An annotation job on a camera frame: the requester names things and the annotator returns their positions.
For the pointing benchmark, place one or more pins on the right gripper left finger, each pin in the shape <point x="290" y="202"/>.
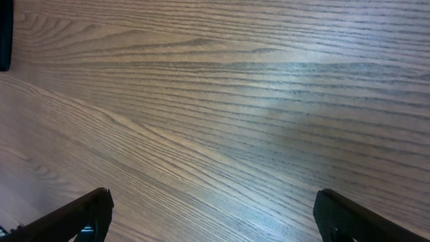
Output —
<point x="87" y="218"/>

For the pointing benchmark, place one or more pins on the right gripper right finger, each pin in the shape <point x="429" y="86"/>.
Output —
<point x="341" y="219"/>

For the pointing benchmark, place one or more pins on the black t-shirt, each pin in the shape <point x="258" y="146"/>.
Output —
<point x="6" y="33"/>

